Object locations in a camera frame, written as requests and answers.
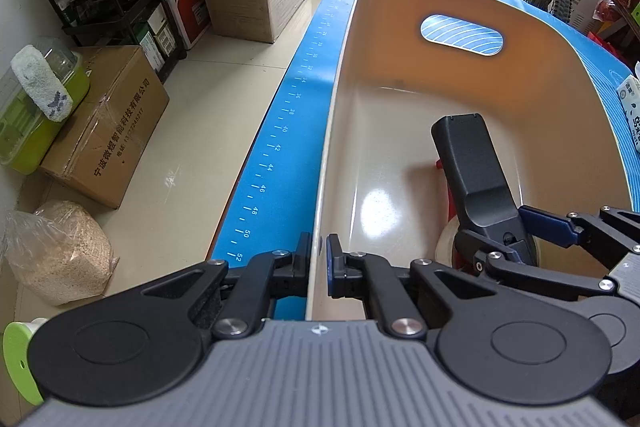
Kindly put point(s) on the clear bag of grain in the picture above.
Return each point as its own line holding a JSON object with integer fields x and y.
{"x": 59, "y": 252}

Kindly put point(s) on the black remote control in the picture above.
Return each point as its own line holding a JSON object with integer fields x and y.
{"x": 487, "y": 214}

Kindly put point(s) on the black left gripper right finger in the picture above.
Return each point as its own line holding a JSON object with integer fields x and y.
{"x": 497, "y": 342}

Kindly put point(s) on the brown cardboard box on floor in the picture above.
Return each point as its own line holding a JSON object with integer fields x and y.
{"x": 100, "y": 145}

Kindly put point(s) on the white tissue pack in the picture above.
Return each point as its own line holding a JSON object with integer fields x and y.
{"x": 628, "y": 93}

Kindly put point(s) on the green plastic container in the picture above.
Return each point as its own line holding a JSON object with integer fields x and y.
{"x": 26, "y": 134}

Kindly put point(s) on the white rolled towel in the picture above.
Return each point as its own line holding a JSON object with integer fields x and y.
{"x": 39, "y": 81}

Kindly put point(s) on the green round lid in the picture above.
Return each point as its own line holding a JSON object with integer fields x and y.
{"x": 16, "y": 337}

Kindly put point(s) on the white tape roll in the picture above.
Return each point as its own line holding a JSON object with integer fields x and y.
{"x": 445, "y": 253}

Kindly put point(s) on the blue silicone measuring mat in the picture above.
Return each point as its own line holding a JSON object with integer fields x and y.
{"x": 275, "y": 200}

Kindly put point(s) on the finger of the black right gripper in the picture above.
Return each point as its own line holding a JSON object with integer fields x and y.
{"x": 599, "y": 300}
{"x": 607, "y": 237}

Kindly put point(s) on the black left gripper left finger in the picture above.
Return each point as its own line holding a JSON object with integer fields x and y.
{"x": 137, "y": 344}

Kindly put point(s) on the beige plastic storage bin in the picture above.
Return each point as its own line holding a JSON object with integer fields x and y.
{"x": 546, "y": 92}

